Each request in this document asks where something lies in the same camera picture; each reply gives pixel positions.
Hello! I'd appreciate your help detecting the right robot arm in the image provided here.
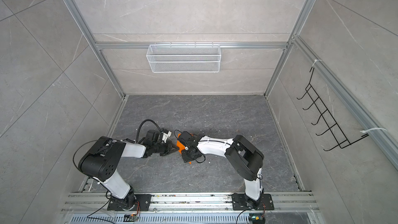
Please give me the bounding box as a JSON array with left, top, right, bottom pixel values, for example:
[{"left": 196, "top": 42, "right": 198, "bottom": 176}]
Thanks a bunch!
[{"left": 177, "top": 131, "right": 264, "bottom": 208}]

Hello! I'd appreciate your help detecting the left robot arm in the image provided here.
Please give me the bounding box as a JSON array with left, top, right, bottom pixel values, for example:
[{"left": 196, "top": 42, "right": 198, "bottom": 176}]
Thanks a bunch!
[{"left": 72, "top": 136, "right": 179, "bottom": 211}]

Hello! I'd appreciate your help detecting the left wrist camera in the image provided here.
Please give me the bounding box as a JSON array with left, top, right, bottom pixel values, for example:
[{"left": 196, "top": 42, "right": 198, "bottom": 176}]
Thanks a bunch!
[{"left": 146, "top": 128, "right": 172, "bottom": 144}]

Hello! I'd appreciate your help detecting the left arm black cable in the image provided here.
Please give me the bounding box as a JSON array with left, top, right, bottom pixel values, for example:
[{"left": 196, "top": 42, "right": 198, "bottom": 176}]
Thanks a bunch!
[{"left": 73, "top": 119, "right": 164, "bottom": 175}]

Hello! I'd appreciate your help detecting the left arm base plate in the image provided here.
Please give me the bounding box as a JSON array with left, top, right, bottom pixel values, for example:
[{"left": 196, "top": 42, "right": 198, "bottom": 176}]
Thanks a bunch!
[{"left": 107, "top": 194, "right": 152, "bottom": 211}]

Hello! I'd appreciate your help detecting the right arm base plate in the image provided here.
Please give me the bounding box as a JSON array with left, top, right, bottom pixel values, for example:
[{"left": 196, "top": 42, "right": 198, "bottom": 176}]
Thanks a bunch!
[{"left": 231, "top": 193, "right": 275, "bottom": 211}]

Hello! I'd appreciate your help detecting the white vented cable duct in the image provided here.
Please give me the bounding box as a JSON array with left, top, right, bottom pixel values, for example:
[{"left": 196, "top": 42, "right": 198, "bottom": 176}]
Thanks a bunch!
[{"left": 69, "top": 213, "right": 252, "bottom": 224}]

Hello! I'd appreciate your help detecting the white wire mesh basket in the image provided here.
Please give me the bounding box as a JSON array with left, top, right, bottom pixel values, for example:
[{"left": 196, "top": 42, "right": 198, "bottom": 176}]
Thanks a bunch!
[{"left": 146, "top": 44, "right": 222, "bottom": 73}]

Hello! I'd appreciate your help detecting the aluminium mounting rail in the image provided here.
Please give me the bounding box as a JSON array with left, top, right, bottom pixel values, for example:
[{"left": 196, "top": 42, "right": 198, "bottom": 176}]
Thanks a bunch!
[{"left": 61, "top": 192, "right": 320, "bottom": 213}]

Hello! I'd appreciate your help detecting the black wire hook rack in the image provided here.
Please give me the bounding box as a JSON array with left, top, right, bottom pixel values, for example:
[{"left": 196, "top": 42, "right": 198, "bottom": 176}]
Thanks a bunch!
[{"left": 296, "top": 67, "right": 369, "bottom": 152}]

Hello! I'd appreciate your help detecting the white cable tie lower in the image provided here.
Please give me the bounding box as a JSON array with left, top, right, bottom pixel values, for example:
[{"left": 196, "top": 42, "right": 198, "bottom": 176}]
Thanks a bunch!
[{"left": 360, "top": 127, "right": 387, "bottom": 134}]

